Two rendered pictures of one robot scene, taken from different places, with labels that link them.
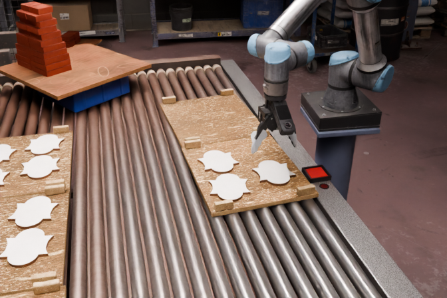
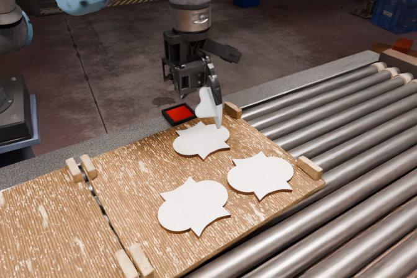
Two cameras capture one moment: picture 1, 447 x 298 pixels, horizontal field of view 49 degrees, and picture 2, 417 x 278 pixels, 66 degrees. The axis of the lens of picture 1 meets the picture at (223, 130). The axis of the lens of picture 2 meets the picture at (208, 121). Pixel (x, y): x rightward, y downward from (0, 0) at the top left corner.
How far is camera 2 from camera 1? 1.64 m
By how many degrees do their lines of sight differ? 87
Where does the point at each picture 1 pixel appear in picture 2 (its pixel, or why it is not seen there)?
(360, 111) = (13, 89)
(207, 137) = (93, 251)
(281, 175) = (208, 131)
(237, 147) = (131, 193)
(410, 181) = not seen: outside the picture
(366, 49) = not seen: outside the picture
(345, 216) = (246, 96)
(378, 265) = (298, 80)
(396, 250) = not seen: hidden behind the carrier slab
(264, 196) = (257, 141)
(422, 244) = not seen: hidden behind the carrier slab
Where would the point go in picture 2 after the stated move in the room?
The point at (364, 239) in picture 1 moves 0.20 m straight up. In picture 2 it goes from (273, 87) to (281, 25)
